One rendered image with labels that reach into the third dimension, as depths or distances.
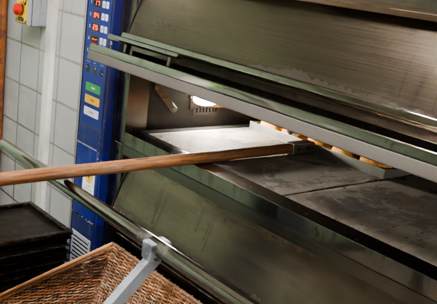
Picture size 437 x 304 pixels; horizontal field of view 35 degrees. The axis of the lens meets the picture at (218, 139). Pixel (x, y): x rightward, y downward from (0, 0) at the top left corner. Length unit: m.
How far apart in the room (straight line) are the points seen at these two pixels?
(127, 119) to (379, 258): 0.94
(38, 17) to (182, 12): 0.77
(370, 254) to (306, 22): 0.51
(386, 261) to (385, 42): 0.42
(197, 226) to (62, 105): 0.79
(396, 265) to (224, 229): 0.52
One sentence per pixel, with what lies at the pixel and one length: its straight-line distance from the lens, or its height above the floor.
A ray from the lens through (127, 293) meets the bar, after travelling 1.30.
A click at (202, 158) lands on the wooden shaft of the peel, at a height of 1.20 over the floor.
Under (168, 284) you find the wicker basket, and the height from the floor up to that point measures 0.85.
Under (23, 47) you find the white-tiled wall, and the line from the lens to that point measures 2.65.
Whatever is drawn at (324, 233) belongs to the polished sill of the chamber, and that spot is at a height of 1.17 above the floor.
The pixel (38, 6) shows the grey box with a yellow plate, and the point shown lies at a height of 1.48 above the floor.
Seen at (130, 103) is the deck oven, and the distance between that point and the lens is 2.03.
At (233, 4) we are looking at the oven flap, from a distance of 1.69.
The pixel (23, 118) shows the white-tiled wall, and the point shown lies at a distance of 2.67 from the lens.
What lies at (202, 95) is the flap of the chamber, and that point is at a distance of 1.50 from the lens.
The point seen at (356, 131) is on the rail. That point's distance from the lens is 1.21.
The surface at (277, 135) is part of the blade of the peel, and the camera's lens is 2.17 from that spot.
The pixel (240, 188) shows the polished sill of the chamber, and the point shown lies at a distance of 1.64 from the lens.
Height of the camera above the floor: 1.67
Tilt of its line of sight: 14 degrees down
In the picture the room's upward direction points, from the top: 7 degrees clockwise
